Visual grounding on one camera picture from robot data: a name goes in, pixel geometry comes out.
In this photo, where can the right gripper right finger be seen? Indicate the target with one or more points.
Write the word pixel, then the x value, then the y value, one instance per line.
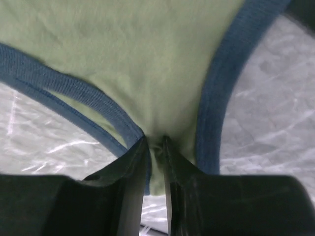
pixel 233 205

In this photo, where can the olive green tank top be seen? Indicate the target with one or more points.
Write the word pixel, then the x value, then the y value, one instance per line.
pixel 124 69

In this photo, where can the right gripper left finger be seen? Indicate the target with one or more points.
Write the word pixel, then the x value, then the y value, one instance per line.
pixel 105 203

